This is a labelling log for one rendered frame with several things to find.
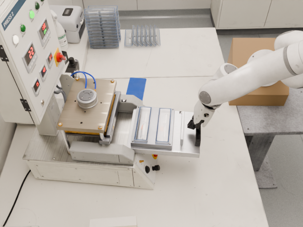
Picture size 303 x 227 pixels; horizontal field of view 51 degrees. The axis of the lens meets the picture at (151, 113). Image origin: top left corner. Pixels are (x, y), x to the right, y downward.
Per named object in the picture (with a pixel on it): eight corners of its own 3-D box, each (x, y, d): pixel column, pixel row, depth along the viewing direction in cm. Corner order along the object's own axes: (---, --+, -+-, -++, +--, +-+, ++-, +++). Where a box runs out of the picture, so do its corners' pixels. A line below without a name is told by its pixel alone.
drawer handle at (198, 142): (195, 146, 128) (195, 140, 125) (195, 118, 138) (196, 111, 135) (199, 146, 128) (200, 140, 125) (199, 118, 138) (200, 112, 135)
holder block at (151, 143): (130, 146, 128) (130, 142, 126) (137, 109, 141) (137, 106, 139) (171, 149, 127) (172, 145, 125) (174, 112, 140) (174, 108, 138)
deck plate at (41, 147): (22, 159, 130) (21, 158, 130) (49, 98, 153) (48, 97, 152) (133, 169, 127) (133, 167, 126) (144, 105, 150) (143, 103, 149)
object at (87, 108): (45, 139, 125) (36, 118, 115) (67, 85, 145) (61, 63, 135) (106, 144, 123) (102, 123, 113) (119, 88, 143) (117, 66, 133)
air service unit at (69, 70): (67, 96, 147) (60, 72, 136) (75, 75, 156) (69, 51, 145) (78, 97, 146) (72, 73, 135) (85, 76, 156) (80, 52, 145)
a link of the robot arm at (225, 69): (215, 109, 112) (227, 98, 118) (235, 84, 102) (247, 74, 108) (197, 93, 114) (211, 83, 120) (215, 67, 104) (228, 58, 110)
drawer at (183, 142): (126, 153, 131) (125, 142, 125) (134, 113, 145) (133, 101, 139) (199, 159, 128) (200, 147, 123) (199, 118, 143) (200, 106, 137)
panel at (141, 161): (154, 185, 140) (134, 163, 128) (159, 132, 160) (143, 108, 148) (158, 185, 140) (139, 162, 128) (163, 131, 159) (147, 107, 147)
